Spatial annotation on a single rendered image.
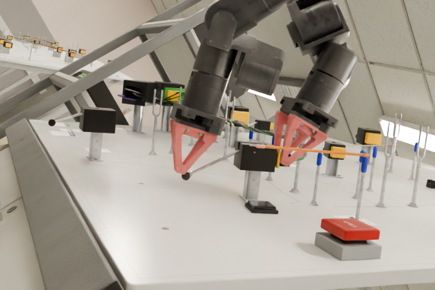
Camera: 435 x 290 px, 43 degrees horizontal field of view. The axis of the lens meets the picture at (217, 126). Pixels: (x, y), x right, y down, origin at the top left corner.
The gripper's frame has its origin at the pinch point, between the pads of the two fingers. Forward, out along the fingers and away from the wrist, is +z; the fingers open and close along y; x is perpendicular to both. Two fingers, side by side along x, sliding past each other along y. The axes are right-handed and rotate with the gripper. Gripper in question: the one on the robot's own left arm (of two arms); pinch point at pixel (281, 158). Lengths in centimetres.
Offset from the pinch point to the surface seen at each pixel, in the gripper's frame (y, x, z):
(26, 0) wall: 744, 134, -28
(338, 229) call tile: -25.0, 0.2, 4.3
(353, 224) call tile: -23.8, -2.0, 3.1
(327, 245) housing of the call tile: -23.7, -0.2, 6.6
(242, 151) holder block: -1.8, 7.0, 2.1
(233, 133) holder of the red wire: 57, -9, 0
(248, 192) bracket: -0.8, 2.5, 7.3
